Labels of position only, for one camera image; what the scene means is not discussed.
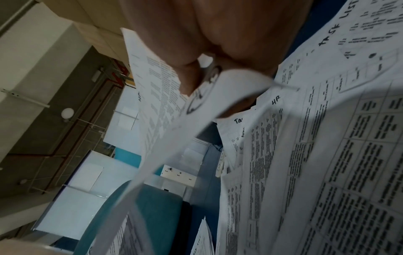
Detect white partition panel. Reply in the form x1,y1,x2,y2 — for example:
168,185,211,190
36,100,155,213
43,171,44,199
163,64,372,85
34,84,212,241

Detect round ceiling lamp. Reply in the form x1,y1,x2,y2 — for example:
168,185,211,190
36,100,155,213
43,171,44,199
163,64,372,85
60,107,76,121

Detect white power strip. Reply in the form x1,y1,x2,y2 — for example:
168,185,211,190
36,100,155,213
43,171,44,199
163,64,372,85
160,164,198,188

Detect printed paper sheet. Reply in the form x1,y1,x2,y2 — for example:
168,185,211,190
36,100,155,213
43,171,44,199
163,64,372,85
86,27,298,255

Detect teal cylindrical barrel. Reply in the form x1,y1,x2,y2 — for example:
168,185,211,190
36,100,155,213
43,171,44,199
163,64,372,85
72,179,185,255

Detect person's right hand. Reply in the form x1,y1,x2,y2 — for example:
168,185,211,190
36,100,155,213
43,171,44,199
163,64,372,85
119,0,314,97

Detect pile of printed papers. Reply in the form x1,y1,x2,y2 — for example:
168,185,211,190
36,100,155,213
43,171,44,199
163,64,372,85
214,0,403,255

